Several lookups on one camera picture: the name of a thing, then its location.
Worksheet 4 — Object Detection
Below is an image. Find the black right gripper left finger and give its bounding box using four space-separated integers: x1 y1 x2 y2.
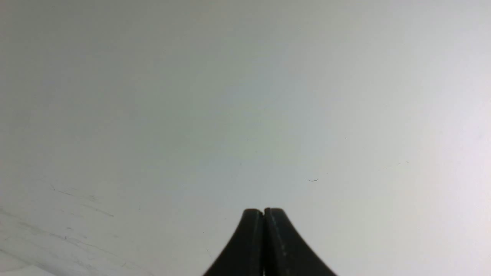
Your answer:
204 209 264 276

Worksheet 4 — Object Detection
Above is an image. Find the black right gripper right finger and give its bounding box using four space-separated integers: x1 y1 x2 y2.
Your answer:
264 208 335 276

